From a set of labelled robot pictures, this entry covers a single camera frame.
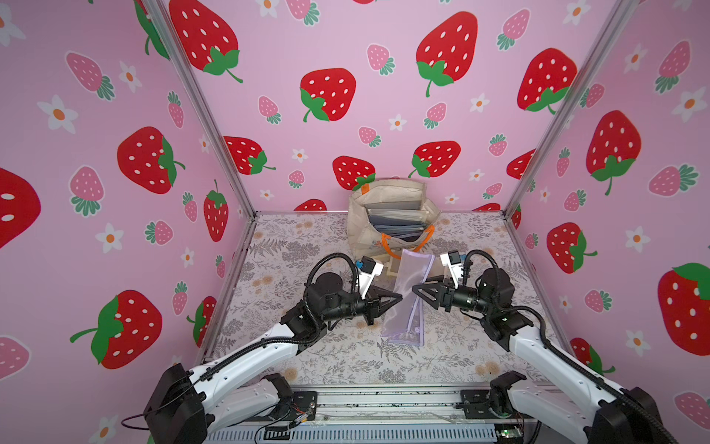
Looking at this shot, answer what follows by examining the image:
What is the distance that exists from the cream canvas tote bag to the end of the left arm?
305 millimetres

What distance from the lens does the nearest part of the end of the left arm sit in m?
0.55

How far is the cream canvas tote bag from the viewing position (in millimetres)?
947
